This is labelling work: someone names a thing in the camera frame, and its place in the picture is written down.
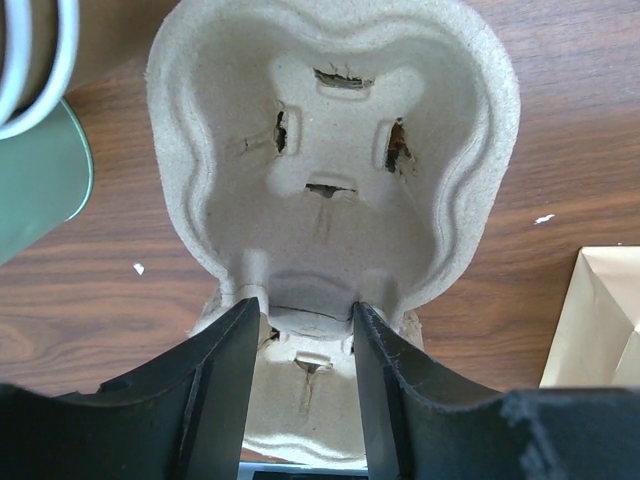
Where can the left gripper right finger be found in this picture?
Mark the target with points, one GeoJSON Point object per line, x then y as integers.
{"type": "Point", "coordinates": [422, 420]}

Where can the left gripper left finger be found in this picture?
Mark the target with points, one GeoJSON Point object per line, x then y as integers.
{"type": "Point", "coordinates": [179, 416]}

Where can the brown paper bag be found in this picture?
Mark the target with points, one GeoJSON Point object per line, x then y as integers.
{"type": "Point", "coordinates": [596, 342]}

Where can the cardboard cup carrier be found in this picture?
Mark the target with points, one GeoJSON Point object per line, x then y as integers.
{"type": "Point", "coordinates": [314, 154]}
{"type": "Point", "coordinates": [410, 328]}

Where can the green straw holder cup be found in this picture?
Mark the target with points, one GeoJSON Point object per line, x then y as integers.
{"type": "Point", "coordinates": [47, 176]}

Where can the stack of paper cups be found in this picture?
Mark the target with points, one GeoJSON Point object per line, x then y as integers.
{"type": "Point", "coordinates": [21, 111]}

